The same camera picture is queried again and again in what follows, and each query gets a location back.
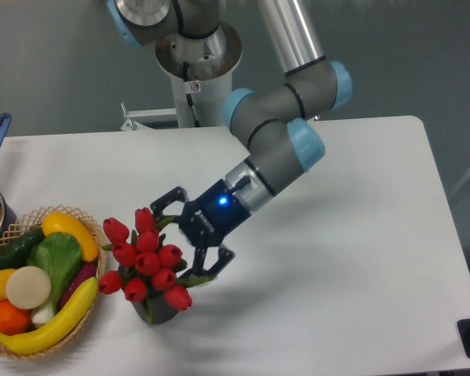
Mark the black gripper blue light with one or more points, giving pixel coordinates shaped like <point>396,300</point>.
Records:
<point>206,221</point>

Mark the red tulip bouquet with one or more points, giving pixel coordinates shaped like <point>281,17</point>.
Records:
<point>144,250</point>

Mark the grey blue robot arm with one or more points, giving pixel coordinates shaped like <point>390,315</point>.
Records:
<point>273,127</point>

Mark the dark grey ribbed vase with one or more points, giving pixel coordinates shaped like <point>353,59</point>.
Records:
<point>152,309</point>

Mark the purple sweet potato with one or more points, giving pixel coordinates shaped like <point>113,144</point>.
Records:
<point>87,270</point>

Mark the green bok choy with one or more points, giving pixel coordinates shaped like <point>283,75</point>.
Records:
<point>59,255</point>

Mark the yellow squash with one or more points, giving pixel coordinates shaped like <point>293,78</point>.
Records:
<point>64,223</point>

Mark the long yellow banana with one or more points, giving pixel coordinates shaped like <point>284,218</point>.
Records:
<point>59,327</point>

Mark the woven wicker basket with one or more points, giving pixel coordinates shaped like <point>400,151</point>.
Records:
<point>32,221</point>

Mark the beige round slice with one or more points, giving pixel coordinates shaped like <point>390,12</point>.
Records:
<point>28,287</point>

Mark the green cucumber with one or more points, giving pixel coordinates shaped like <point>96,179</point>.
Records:
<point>15,253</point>

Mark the orange fruit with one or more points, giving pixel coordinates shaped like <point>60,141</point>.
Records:
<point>13,320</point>

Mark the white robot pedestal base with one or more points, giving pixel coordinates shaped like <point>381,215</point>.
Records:
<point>200,70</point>

